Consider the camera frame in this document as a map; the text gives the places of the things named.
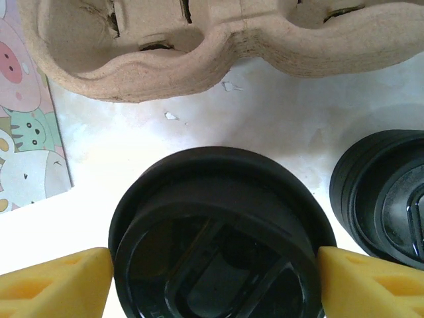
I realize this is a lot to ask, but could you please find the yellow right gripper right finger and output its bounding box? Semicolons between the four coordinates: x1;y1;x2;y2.
317;246;424;318

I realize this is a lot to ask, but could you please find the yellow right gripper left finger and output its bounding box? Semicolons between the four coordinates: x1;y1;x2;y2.
0;246;115;318

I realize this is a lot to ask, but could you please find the cartoon print paper bag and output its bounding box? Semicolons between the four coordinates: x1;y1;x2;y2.
0;0;74;215

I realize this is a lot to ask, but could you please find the black plastic coffee lid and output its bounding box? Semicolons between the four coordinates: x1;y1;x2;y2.
107;146;338;318

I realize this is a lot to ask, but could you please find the pulp cup carrier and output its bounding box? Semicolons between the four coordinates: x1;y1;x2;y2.
18;0;424;85

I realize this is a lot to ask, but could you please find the black lid on table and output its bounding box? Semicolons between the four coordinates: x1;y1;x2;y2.
329;129;424;270

